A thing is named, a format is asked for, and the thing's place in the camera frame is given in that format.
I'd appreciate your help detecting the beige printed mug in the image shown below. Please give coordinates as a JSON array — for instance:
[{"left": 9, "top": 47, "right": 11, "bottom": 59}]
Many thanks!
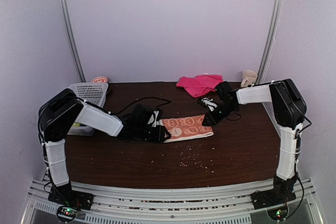
[{"left": 240, "top": 70, "right": 258, "bottom": 88}]

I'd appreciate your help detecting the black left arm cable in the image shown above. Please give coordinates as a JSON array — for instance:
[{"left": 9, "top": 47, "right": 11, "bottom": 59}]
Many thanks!
[{"left": 115, "top": 97, "right": 173, "bottom": 116}]

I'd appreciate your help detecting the left aluminium post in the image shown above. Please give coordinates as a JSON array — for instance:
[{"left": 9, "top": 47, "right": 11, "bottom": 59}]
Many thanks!
[{"left": 60, "top": 0, "right": 86, "bottom": 82}]

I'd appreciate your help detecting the orange bunny towel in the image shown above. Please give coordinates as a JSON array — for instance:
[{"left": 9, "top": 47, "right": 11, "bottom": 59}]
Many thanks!
[{"left": 160, "top": 115, "right": 214, "bottom": 143}]

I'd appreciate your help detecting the aluminium post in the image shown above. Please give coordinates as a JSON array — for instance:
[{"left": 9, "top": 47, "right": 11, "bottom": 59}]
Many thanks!
[
  {"left": 60, "top": 0, "right": 86, "bottom": 82},
  {"left": 256, "top": 0, "right": 284, "bottom": 84}
]

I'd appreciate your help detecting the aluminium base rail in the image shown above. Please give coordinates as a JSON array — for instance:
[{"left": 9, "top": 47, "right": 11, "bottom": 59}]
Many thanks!
[{"left": 19, "top": 176, "right": 327, "bottom": 223}]

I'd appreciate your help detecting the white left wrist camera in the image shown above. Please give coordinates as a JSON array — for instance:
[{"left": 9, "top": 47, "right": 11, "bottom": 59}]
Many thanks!
[{"left": 148, "top": 109, "right": 163, "bottom": 127}]

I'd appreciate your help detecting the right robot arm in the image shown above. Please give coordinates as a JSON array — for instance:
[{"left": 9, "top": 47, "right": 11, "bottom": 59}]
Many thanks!
[{"left": 197, "top": 79, "right": 307, "bottom": 204}]

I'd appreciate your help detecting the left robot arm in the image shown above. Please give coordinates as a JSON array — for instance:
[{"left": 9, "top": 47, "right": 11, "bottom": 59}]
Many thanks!
[{"left": 38, "top": 88, "right": 171, "bottom": 205}]

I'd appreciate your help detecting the pink towel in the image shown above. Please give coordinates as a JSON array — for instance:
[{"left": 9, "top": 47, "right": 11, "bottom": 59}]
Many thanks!
[{"left": 176, "top": 74, "right": 223, "bottom": 98}]

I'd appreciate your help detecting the white plastic basket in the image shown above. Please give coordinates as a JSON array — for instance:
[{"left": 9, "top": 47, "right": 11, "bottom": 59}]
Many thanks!
[{"left": 67, "top": 82, "right": 109, "bottom": 136}]

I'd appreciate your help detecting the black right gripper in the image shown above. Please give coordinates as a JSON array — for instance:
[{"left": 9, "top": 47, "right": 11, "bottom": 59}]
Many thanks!
[{"left": 202, "top": 101, "right": 238, "bottom": 126}]

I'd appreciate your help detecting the right aluminium post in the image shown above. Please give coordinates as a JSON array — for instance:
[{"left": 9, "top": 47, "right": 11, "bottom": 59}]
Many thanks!
[{"left": 256, "top": 0, "right": 284, "bottom": 84}]

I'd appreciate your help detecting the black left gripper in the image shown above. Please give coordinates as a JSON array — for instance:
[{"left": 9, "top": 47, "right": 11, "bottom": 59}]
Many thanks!
[{"left": 135, "top": 124, "right": 171, "bottom": 143}]

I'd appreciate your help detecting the red white bowl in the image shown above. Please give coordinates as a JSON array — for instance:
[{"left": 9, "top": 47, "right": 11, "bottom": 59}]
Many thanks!
[{"left": 91, "top": 76, "right": 109, "bottom": 83}]

